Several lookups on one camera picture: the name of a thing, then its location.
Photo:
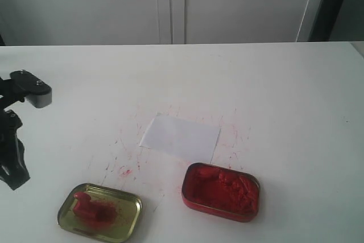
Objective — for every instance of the red rubber stamp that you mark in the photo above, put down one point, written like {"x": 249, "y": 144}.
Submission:
{"x": 85, "y": 208}

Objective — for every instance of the white cabinet doors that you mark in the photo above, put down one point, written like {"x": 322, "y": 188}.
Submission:
{"x": 87, "y": 22}

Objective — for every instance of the dark door frame post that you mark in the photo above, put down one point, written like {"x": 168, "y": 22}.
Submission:
{"x": 324, "y": 21}

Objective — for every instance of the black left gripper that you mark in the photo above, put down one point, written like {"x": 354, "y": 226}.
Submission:
{"x": 13, "y": 168}

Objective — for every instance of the white paper sheet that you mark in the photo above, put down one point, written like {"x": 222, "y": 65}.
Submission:
{"x": 191, "y": 141}

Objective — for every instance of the red ink paste tin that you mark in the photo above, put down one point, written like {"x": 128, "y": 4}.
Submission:
{"x": 221, "y": 192}

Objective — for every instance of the gold tin lid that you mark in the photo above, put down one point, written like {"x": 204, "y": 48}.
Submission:
{"x": 118, "y": 218}

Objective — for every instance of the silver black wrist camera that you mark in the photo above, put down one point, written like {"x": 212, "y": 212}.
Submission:
{"x": 32, "y": 88}

